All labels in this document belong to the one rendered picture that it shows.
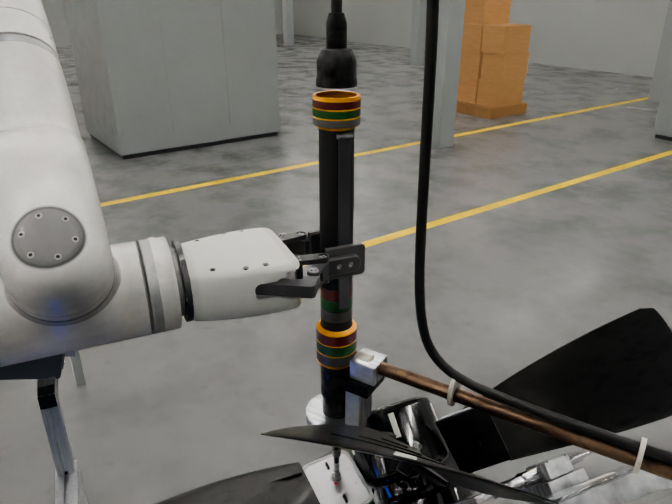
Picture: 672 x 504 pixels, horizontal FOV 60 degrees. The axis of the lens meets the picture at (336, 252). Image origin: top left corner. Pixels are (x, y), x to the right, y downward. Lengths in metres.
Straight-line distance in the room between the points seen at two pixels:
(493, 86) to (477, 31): 0.80
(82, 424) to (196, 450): 0.55
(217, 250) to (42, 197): 0.16
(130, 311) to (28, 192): 0.12
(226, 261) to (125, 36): 6.18
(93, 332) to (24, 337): 0.05
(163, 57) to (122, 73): 0.47
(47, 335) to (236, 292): 0.15
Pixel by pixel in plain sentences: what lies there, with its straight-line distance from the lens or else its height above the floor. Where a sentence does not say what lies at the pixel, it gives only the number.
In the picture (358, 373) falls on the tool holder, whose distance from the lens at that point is 0.62.
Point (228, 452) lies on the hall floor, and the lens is 2.56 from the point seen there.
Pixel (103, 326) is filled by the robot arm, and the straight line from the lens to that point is 0.51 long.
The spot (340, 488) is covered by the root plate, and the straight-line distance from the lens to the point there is 0.76.
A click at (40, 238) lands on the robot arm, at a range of 0.44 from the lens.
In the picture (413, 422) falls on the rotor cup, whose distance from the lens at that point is 0.75.
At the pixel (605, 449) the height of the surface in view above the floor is 1.38.
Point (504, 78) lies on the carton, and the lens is 8.80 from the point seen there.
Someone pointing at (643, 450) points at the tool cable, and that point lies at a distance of 0.56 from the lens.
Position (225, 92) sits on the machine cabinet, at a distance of 7.11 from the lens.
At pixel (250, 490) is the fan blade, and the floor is 1.18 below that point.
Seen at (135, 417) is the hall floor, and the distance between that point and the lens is 2.82.
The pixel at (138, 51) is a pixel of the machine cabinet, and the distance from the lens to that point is 6.70.
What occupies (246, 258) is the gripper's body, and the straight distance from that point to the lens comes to 0.52.
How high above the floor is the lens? 1.74
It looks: 25 degrees down
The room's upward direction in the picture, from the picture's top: straight up
